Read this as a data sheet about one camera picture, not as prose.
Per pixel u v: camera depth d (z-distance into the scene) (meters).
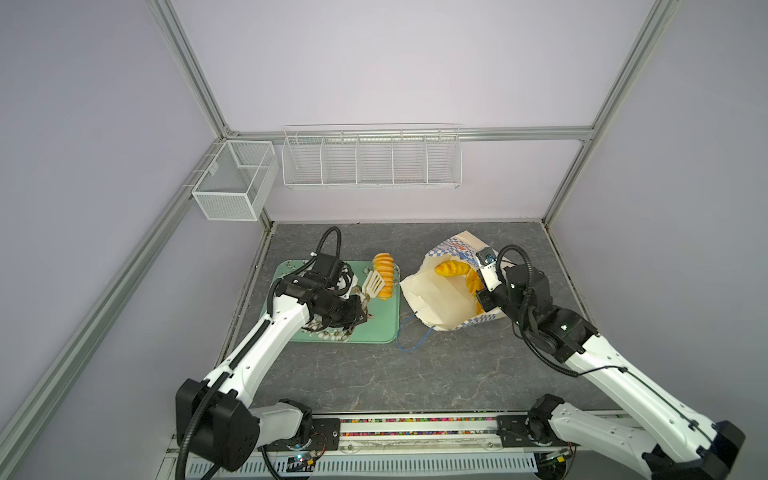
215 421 0.38
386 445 0.73
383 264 0.91
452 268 0.99
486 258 0.60
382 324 0.91
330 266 0.62
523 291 0.50
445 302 0.91
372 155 0.99
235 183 0.97
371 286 0.84
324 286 0.56
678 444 0.39
